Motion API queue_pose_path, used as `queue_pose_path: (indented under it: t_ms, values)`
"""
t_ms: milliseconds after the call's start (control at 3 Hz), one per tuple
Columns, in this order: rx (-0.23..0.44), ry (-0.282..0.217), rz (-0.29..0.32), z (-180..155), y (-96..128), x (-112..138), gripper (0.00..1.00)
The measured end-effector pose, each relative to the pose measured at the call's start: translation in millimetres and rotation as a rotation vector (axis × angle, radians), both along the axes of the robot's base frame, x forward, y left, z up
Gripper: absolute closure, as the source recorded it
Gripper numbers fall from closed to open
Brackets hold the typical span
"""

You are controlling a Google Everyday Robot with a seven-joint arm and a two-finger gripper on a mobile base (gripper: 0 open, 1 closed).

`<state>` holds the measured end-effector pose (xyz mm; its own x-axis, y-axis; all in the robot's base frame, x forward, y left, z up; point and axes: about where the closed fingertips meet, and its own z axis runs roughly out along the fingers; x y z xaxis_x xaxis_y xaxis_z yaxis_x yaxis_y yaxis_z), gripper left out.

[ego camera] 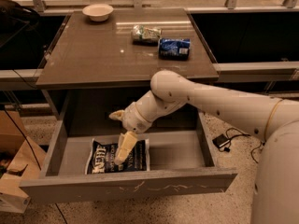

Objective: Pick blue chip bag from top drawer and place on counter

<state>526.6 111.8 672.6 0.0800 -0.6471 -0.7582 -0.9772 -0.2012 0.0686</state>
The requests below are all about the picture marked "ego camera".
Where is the grey cabinet counter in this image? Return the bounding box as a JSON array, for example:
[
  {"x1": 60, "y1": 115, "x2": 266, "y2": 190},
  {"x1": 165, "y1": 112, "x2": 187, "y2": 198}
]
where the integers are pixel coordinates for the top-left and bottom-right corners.
[{"x1": 36, "y1": 8, "x2": 218, "y2": 136}]

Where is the brown cardboard box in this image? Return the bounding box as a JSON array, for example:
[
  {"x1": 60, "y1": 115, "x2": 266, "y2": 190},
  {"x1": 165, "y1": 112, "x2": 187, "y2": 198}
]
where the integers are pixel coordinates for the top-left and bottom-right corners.
[{"x1": 0, "y1": 111, "x2": 46, "y2": 213}]

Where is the white bowl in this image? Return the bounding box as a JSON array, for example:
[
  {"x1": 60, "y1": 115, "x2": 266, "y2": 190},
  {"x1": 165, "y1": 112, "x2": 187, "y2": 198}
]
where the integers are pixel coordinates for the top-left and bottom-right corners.
[{"x1": 82, "y1": 4, "x2": 114, "y2": 22}]

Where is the blue Kettle chip bag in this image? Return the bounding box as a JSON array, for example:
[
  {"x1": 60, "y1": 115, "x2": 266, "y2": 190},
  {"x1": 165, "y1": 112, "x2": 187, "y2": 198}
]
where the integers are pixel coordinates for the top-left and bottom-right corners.
[{"x1": 85, "y1": 139, "x2": 150, "y2": 175}]

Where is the black bag on left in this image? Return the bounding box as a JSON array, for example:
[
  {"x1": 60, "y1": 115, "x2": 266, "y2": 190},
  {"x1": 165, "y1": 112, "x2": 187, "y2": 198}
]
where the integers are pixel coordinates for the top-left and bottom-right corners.
[{"x1": 0, "y1": 0, "x2": 40, "y2": 49}]

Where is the open grey top drawer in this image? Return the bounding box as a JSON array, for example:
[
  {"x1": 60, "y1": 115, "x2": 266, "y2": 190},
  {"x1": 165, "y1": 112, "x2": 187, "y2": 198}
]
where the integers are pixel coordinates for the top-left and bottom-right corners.
[{"x1": 19, "y1": 91, "x2": 238, "y2": 205}]

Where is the black power adapter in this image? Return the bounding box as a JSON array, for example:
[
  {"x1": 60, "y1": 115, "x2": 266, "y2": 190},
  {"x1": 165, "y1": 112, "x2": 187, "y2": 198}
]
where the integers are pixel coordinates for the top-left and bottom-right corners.
[{"x1": 212, "y1": 134, "x2": 230, "y2": 148}]

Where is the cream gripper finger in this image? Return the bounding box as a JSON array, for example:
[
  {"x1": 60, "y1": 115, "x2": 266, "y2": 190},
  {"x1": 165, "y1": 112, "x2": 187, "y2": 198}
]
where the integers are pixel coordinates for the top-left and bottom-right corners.
[
  {"x1": 108, "y1": 110, "x2": 124, "y2": 121},
  {"x1": 115, "y1": 132, "x2": 137, "y2": 165}
]

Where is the blue snack bag on counter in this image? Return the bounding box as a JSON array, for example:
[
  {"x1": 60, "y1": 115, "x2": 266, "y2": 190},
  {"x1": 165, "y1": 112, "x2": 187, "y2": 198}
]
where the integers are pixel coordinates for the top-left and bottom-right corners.
[{"x1": 158, "y1": 38, "x2": 191, "y2": 60}]

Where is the black floor cable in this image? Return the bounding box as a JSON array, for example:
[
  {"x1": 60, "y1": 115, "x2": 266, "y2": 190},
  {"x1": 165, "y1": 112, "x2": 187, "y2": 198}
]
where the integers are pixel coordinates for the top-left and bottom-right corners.
[{"x1": 208, "y1": 103, "x2": 265, "y2": 165}]

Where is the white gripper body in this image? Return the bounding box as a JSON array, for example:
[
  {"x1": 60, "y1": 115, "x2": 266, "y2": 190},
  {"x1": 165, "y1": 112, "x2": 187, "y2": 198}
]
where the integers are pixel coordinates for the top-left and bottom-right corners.
[{"x1": 121, "y1": 91, "x2": 184, "y2": 134}]

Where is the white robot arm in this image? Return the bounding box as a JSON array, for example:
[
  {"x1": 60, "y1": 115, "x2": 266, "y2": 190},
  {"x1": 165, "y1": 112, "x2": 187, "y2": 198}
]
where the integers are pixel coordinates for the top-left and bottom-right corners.
[{"x1": 109, "y1": 70, "x2": 299, "y2": 224}]

